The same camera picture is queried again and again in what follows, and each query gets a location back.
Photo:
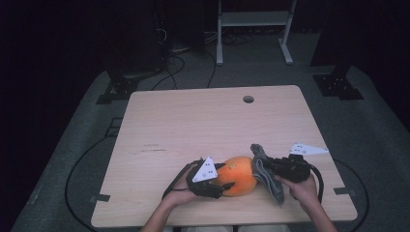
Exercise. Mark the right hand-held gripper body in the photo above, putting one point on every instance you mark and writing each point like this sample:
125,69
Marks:
295,167

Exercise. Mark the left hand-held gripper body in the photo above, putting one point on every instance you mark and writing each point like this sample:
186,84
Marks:
204,190

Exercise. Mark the orange pumpkin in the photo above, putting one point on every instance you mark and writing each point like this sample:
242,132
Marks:
240,179

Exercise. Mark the grey fluffy cloth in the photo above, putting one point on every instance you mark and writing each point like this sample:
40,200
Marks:
267,183

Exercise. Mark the person's left hand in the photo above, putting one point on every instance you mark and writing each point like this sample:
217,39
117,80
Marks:
179,195

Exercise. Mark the person's right hand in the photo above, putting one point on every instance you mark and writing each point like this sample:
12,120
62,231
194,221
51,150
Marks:
304,193

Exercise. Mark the grey tape strip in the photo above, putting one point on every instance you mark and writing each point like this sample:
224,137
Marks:
100,197
345,191

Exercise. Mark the black stand base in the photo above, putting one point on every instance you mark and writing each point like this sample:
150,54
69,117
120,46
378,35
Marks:
336,85
121,88

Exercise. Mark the white metal stand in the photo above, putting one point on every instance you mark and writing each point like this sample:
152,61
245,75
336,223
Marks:
251,18

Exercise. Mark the dark cabinet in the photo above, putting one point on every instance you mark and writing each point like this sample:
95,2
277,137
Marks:
138,38

